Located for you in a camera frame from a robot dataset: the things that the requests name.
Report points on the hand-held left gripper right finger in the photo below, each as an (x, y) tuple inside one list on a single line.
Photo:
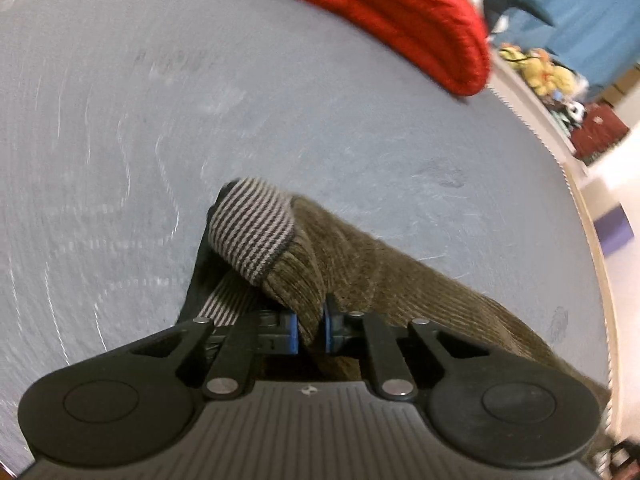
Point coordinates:
[(330, 332)]

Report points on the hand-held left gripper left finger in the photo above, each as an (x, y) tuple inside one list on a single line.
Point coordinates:
[(292, 334)]

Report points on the grey-blue quilted mattress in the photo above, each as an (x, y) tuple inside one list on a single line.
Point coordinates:
[(200, 110)]

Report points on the purple box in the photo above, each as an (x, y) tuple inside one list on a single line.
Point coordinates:
[(616, 230)]

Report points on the red folded quilt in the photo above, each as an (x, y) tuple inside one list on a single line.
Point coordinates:
[(410, 15)]

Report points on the panda plush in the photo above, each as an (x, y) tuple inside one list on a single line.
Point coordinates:
[(576, 111)]

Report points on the yellow bear plush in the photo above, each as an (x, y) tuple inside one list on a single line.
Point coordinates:
[(522, 57)]

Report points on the dark red cushion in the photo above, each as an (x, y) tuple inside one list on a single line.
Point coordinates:
[(600, 132)]

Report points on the yellow duck plush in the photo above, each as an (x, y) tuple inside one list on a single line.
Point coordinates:
[(555, 81)]

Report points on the blue curtain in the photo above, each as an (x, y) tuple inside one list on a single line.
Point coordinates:
[(590, 15)]

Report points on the wooden bed frame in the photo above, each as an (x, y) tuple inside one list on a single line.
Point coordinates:
[(597, 270)]

